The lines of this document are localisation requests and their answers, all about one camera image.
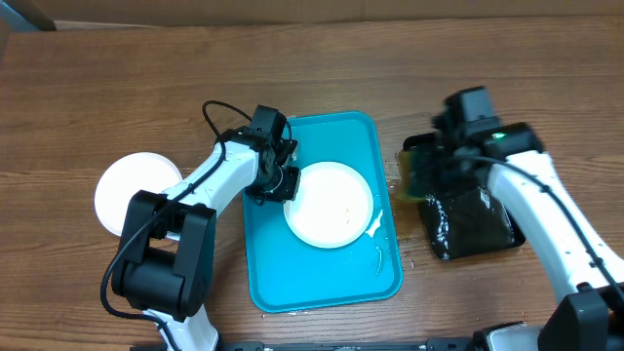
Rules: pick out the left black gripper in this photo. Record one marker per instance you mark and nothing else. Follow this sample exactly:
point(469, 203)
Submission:
point(289, 192)

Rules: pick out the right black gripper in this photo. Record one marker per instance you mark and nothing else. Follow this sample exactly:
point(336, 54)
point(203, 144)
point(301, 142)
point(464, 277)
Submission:
point(432, 182)

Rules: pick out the green yellow sponge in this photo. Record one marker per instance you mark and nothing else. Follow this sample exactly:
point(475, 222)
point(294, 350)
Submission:
point(414, 174)

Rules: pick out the light blue rimmed plate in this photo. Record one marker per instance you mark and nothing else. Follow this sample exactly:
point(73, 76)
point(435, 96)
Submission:
point(332, 207)

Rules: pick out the white plate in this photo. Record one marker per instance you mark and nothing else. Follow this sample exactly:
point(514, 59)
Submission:
point(124, 178)

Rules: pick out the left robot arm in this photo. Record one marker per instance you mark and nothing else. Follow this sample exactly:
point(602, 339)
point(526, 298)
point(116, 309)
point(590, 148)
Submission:
point(163, 269)

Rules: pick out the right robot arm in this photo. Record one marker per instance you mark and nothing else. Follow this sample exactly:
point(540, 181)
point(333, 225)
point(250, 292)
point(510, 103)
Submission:
point(511, 163)

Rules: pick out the black plastic tray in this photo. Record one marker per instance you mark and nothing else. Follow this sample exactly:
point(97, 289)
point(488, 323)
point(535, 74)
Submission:
point(468, 224)

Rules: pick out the blue plastic tray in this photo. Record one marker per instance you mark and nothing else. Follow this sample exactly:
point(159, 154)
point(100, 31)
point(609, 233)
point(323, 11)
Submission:
point(286, 274)

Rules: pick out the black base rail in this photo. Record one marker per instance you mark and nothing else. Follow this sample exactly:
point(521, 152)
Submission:
point(431, 344)

